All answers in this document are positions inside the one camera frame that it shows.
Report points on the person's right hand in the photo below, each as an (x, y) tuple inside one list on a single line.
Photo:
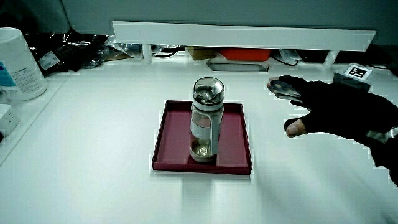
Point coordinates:
[(335, 109)]

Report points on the clear plastic bottle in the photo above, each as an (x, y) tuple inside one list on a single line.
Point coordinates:
[(206, 124)]

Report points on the person's right forearm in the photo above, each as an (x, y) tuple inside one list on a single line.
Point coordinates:
[(387, 158)]

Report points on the orange box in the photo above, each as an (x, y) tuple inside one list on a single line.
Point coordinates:
[(245, 54)]

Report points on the grey flat tray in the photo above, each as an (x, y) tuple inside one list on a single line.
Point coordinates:
[(237, 66)]

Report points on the white desk shelf riser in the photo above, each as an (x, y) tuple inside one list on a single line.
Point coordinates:
[(236, 35)]

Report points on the brown cardboard box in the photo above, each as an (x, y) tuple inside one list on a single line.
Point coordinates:
[(200, 53)]

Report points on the dark red shallow tray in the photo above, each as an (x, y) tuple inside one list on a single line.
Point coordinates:
[(174, 140)]

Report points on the clear plastic bag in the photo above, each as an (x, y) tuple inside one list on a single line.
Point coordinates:
[(124, 48)]

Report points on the black plastic bag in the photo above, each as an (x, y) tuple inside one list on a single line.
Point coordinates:
[(66, 51)]

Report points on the large white labelled container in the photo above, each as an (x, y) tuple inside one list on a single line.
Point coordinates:
[(20, 68)]

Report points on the white power adapter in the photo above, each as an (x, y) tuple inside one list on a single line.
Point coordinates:
[(7, 119)]

